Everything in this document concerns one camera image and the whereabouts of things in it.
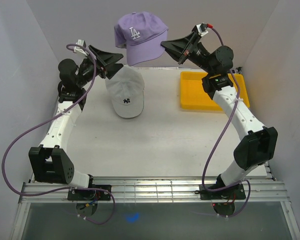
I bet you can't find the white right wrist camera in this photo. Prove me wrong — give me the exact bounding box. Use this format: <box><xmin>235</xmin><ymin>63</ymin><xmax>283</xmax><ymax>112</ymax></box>
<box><xmin>192</xmin><ymin>22</ymin><xmax>214</xmax><ymax>38</ymax></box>

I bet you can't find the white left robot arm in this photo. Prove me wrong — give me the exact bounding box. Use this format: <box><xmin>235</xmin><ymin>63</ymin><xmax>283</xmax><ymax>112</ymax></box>
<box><xmin>28</xmin><ymin>45</ymin><xmax>124</xmax><ymax>200</ymax></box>

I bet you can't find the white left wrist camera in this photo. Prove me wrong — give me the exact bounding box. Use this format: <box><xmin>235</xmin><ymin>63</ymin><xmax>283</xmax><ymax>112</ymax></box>
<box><xmin>73</xmin><ymin>39</ymin><xmax>88</xmax><ymax>58</ymax></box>

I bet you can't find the yellow plastic bin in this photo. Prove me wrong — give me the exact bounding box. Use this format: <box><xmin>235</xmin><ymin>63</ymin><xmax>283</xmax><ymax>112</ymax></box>
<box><xmin>179</xmin><ymin>71</ymin><xmax>251</xmax><ymax>113</ymax></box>

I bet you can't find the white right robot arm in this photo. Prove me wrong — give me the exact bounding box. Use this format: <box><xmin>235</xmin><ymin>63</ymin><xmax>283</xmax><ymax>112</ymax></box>
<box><xmin>161</xmin><ymin>32</ymin><xmax>278</xmax><ymax>199</ymax></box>

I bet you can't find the purple baseball cap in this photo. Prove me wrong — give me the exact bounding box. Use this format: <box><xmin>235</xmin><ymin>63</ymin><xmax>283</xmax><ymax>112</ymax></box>
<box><xmin>114</xmin><ymin>11</ymin><xmax>169</xmax><ymax>66</ymax></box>

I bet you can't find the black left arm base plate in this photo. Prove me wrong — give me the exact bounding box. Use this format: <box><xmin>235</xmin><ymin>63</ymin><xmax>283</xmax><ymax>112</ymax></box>
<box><xmin>67</xmin><ymin>184</ymin><xmax>112</xmax><ymax>201</ymax></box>

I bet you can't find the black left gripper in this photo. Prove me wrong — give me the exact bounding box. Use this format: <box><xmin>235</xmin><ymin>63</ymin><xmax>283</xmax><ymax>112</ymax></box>
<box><xmin>76</xmin><ymin>45</ymin><xmax>123</xmax><ymax>88</ymax></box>

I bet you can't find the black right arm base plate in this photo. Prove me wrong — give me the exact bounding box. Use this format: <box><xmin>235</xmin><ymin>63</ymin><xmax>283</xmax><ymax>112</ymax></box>
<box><xmin>194</xmin><ymin>184</ymin><xmax>246</xmax><ymax>200</ymax></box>

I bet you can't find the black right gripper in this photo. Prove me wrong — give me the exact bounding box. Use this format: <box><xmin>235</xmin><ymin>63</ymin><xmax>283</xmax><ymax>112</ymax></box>
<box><xmin>159</xmin><ymin>31</ymin><xmax>215</xmax><ymax>75</ymax></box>

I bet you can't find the white baseball cap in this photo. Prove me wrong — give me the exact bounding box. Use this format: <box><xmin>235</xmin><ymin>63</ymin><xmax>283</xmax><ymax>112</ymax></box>
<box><xmin>105</xmin><ymin>65</ymin><xmax>145</xmax><ymax>119</ymax></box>

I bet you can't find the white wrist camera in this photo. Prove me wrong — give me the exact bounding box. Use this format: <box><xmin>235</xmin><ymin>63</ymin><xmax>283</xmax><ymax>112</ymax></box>
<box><xmin>192</xmin><ymin>22</ymin><xmax>214</xmax><ymax>38</ymax></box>
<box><xmin>73</xmin><ymin>39</ymin><xmax>88</xmax><ymax>58</ymax></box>

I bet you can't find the aluminium mounting rail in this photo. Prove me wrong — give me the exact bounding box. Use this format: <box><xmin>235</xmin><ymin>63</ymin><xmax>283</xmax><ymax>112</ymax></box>
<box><xmin>18</xmin><ymin>177</ymin><xmax>291</xmax><ymax>204</ymax></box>

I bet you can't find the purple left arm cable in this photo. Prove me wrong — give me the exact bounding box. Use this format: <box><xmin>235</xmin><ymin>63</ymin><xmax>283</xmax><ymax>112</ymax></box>
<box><xmin>1</xmin><ymin>43</ymin><xmax>116</xmax><ymax>224</ymax></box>

